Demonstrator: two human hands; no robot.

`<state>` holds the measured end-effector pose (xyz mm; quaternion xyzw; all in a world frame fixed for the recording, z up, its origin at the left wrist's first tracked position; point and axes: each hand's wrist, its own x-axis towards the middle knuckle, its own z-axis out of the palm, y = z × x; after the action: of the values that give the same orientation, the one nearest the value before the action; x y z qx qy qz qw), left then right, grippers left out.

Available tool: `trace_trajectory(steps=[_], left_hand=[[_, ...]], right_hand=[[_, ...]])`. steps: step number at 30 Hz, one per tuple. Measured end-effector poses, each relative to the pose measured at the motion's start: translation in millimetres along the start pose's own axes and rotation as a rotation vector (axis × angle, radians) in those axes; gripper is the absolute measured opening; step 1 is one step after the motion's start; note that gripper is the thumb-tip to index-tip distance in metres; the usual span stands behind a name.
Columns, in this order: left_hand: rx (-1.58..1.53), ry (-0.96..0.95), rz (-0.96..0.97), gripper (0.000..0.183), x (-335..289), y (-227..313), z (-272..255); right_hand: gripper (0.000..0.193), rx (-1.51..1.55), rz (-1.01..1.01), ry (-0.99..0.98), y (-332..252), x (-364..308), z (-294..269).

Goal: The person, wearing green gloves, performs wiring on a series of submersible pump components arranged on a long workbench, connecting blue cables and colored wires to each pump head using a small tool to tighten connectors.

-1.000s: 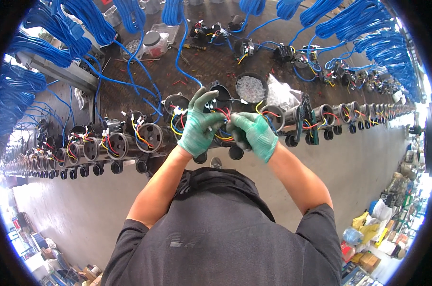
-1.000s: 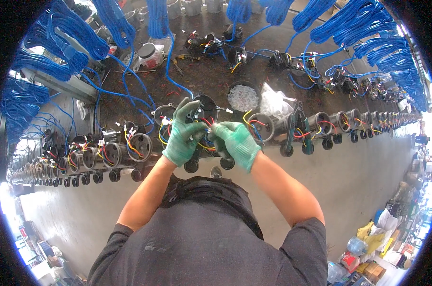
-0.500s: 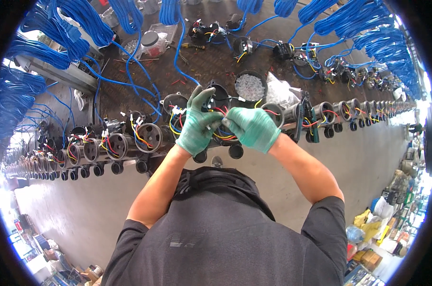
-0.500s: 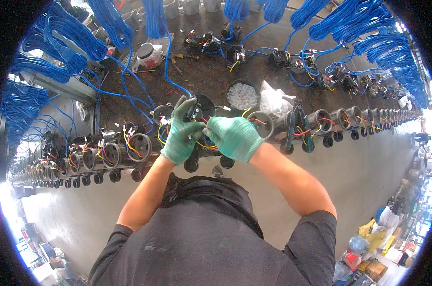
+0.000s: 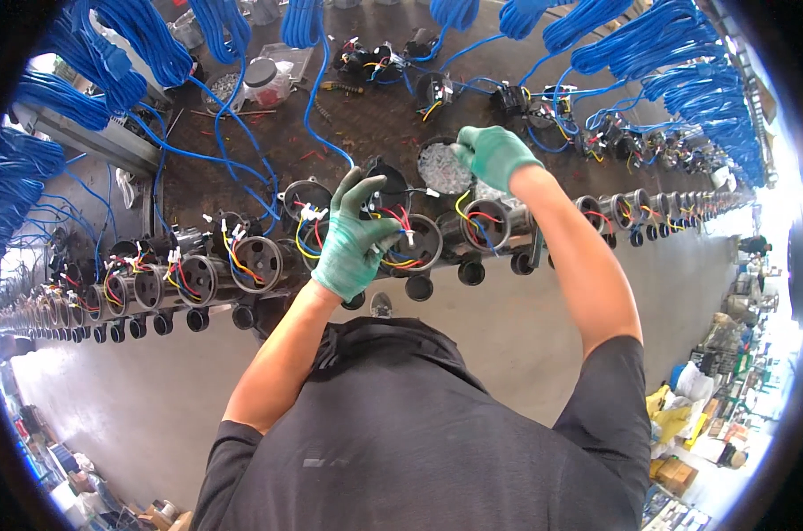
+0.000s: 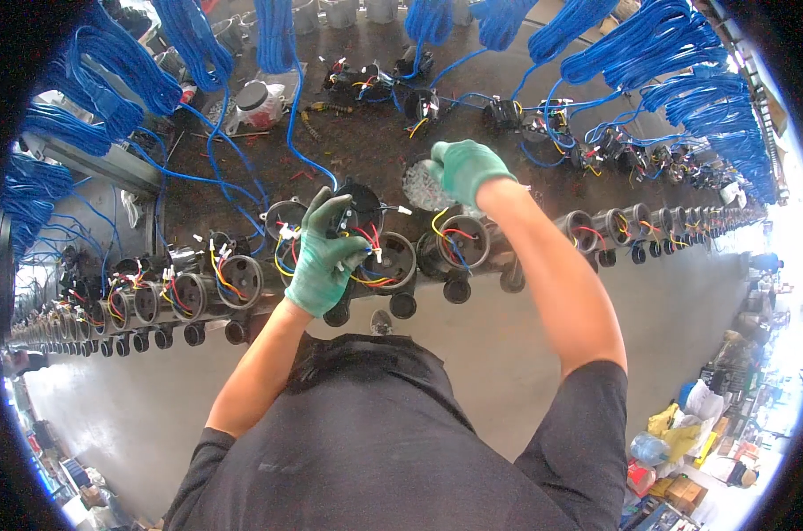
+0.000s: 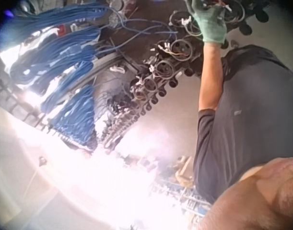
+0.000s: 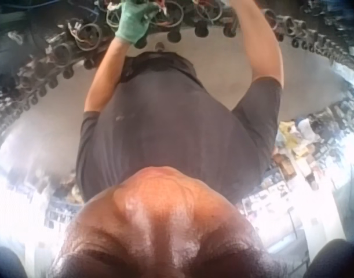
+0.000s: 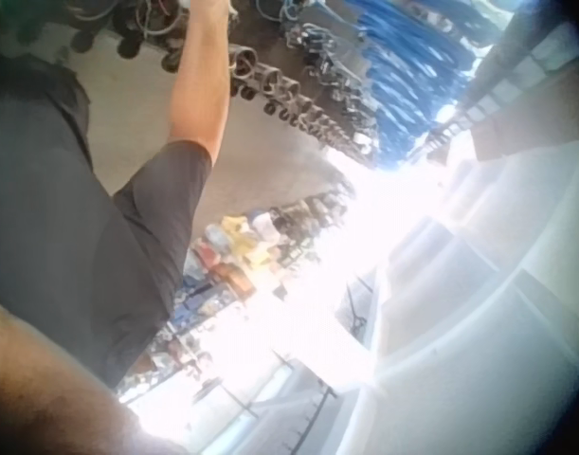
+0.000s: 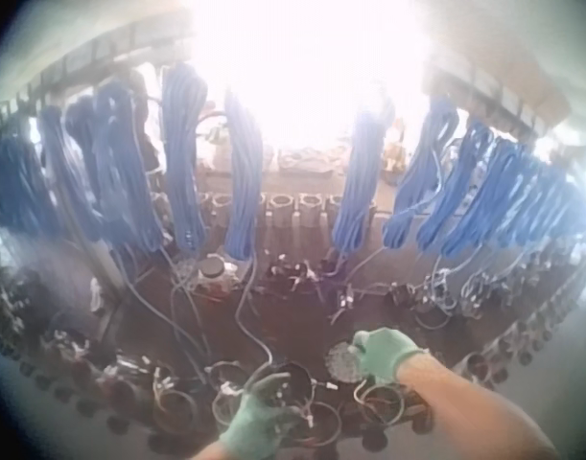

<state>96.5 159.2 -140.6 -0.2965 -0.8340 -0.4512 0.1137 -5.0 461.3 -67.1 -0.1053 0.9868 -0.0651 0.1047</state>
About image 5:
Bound person's right hand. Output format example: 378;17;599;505
452;125;545;196

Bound person's left hand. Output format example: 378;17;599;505
312;166;403;304

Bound black motor end cap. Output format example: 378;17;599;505
359;155;413;221

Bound black tub of white connectors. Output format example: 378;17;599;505
417;137;476;196

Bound row of black round cups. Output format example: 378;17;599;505
16;222;708;346

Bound clear plastic tray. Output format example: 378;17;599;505
258;42;314;85

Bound clear jar with black lid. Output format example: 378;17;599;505
244;57;294;108

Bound bowl of metal screws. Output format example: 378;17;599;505
204;71;245;112

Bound person's body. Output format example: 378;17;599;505
189;316;652;531

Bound heap of cartons and bags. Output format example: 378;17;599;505
642;262;803;531

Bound grey metal machine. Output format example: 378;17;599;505
11;100;165;177

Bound heap of boxes and clutter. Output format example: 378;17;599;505
0;362;197;531

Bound group of black wired parts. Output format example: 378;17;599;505
332;28;714;175

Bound black ring motor housing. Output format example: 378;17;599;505
282;177;335;224

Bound row of grey wired motors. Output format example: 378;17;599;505
0;189;756;343

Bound hanging blue cable bundles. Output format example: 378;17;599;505
0;0;769;266

